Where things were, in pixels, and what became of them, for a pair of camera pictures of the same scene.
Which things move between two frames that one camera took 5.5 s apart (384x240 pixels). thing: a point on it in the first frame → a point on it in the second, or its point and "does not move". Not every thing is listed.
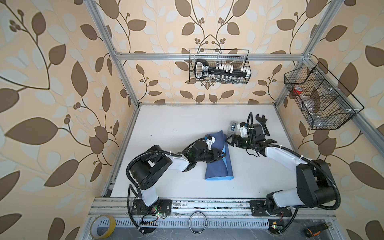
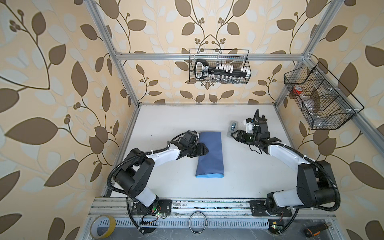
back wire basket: [216, 66] does not move
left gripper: [215, 152] → [202, 149]
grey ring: [189, 224] does not move
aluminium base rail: [309, 213] does not move
